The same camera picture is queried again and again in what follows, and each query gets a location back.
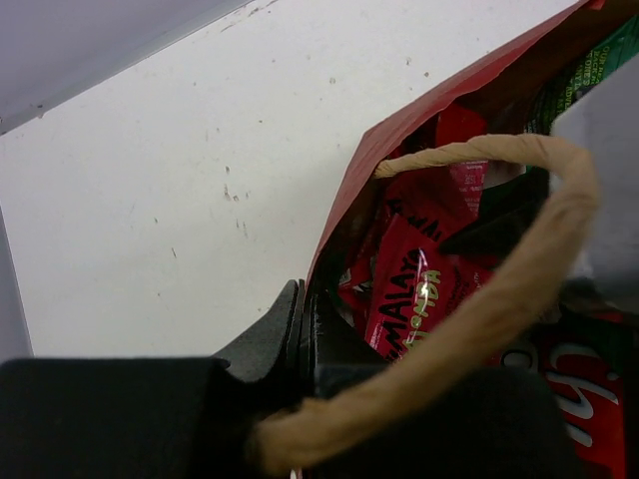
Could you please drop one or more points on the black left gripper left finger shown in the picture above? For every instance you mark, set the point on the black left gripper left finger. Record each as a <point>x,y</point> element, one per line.
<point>172,417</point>

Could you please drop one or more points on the green Chuba chips bag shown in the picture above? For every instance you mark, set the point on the green Chuba chips bag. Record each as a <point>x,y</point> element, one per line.
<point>582,360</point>

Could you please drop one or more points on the green white snack pack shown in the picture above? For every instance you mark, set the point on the green white snack pack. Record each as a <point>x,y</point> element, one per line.
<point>578,78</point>

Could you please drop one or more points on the red paper bag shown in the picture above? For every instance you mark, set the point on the red paper bag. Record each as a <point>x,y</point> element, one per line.
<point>524,287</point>

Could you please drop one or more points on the small red candy packet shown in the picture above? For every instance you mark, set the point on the small red candy packet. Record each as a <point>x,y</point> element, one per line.
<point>441,201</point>

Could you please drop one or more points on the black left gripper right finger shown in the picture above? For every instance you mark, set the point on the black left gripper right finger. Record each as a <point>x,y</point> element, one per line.
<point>494,423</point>

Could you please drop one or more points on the small pink candy packet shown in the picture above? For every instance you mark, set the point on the small pink candy packet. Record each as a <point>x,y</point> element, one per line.
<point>415,288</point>

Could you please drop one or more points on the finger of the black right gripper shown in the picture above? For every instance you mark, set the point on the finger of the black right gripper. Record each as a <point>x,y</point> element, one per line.
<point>505,214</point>

